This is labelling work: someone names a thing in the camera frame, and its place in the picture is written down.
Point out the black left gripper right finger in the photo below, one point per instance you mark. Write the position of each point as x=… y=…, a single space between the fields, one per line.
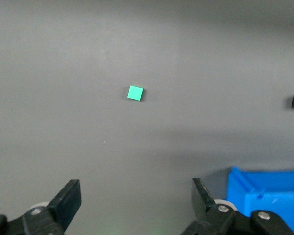
x=201 y=198

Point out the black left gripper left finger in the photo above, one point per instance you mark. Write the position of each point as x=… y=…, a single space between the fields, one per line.
x=68 y=203

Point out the small green cube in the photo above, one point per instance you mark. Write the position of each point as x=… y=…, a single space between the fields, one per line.
x=135 y=93

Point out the blue plastic storage bin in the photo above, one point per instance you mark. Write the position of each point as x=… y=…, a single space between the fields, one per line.
x=272 y=193

